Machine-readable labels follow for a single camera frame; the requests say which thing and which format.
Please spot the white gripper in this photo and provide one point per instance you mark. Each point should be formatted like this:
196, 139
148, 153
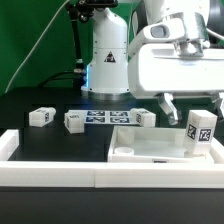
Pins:
156, 69

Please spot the white square tabletop part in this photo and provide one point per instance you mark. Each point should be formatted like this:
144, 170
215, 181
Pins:
157, 145

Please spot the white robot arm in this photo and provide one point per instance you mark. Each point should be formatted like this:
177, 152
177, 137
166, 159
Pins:
107, 74

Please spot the blue AprilTag sheet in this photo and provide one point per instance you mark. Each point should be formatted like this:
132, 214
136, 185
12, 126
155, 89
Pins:
104, 116

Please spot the white U-shaped fence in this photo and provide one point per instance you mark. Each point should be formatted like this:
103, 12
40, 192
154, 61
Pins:
107, 175

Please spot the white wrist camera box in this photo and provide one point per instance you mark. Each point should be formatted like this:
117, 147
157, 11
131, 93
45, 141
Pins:
188, 35

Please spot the black camera stand pole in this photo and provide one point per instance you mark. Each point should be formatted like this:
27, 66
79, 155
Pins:
82, 11

